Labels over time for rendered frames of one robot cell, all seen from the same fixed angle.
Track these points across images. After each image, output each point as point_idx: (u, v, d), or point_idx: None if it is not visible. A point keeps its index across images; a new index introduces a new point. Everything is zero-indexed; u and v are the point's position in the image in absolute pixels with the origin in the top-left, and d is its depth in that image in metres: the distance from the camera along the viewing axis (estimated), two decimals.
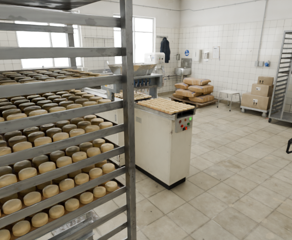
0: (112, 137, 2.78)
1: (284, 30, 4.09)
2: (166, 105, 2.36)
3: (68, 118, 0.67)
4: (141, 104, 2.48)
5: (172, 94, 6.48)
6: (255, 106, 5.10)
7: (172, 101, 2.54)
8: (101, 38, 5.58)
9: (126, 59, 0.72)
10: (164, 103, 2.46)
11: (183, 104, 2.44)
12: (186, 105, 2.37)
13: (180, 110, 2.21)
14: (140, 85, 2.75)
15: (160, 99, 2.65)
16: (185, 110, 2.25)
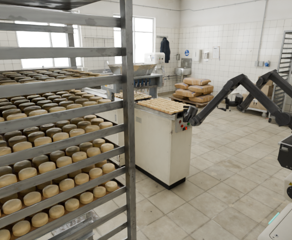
0: (112, 137, 2.78)
1: (284, 30, 4.09)
2: (166, 105, 2.36)
3: (68, 118, 0.67)
4: (141, 104, 2.48)
5: (172, 94, 6.48)
6: (255, 106, 5.10)
7: (172, 101, 2.54)
8: (101, 38, 5.58)
9: (126, 59, 0.72)
10: (164, 103, 2.46)
11: (183, 104, 2.44)
12: (186, 105, 2.37)
13: (180, 110, 2.21)
14: (140, 85, 2.75)
15: (160, 99, 2.65)
16: None
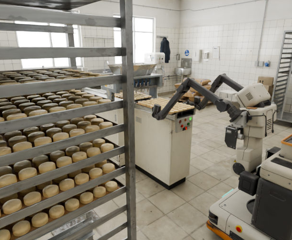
0: (112, 137, 2.78)
1: (284, 30, 4.09)
2: None
3: (68, 118, 0.67)
4: (141, 104, 2.48)
5: (172, 94, 6.48)
6: None
7: None
8: (101, 38, 5.58)
9: (126, 59, 0.72)
10: (164, 103, 2.46)
11: (183, 104, 2.44)
12: (186, 105, 2.37)
13: (180, 110, 2.21)
14: (140, 85, 2.75)
15: (160, 99, 2.65)
16: (185, 110, 2.25)
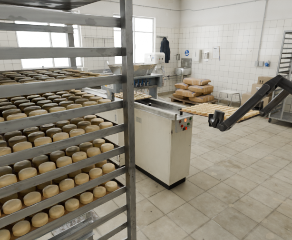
0: (112, 137, 2.78)
1: (284, 30, 4.09)
2: None
3: (68, 118, 0.67)
4: (188, 110, 1.97)
5: (172, 94, 6.48)
6: None
7: (225, 106, 2.03)
8: (101, 38, 5.58)
9: (126, 59, 0.72)
10: (217, 109, 1.95)
11: None
12: None
13: (245, 116, 1.69)
14: (140, 85, 2.75)
15: (207, 105, 2.14)
16: (250, 116, 1.73)
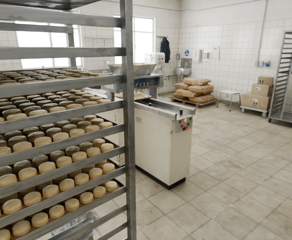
0: (112, 137, 2.78)
1: (284, 30, 4.09)
2: None
3: (68, 118, 0.67)
4: None
5: (172, 94, 6.48)
6: (255, 106, 5.10)
7: None
8: (101, 38, 5.58)
9: (126, 59, 0.72)
10: None
11: None
12: None
13: None
14: (140, 85, 2.75)
15: None
16: None
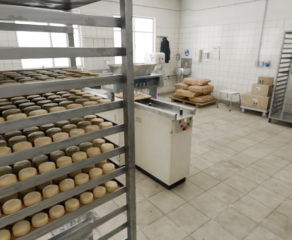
0: (112, 137, 2.78)
1: (284, 30, 4.09)
2: None
3: (68, 118, 0.67)
4: None
5: (172, 94, 6.48)
6: (255, 106, 5.10)
7: None
8: (101, 38, 5.58)
9: (126, 59, 0.72)
10: None
11: None
12: None
13: None
14: (140, 85, 2.75)
15: None
16: None
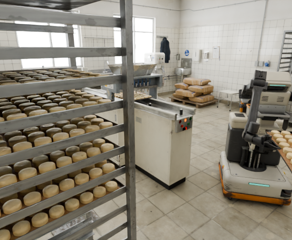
0: (112, 137, 2.78)
1: (284, 30, 4.09)
2: None
3: (68, 118, 0.67)
4: None
5: (172, 94, 6.48)
6: None
7: None
8: (101, 38, 5.58)
9: (126, 59, 0.72)
10: None
11: (281, 141, 1.26)
12: (282, 135, 1.32)
13: None
14: (140, 85, 2.75)
15: None
16: None
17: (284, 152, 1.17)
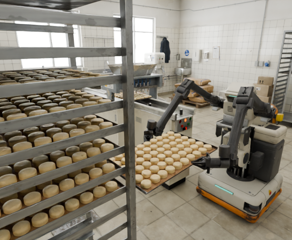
0: (112, 137, 2.78)
1: (284, 30, 4.09)
2: (174, 151, 1.33)
3: (68, 118, 0.67)
4: (159, 179, 1.08)
5: (172, 94, 6.48)
6: None
7: (143, 146, 1.41)
8: (101, 38, 5.58)
9: (126, 59, 0.72)
10: (157, 152, 1.32)
11: (157, 138, 1.51)
12: (167, 135, 1.54)
13: (195, 141, 1.46)
14: (140, 85, 2.75)
15: (124, 157, 1.28)
16: (188, 138, 1.51)
17: (143, 144, 1.46)
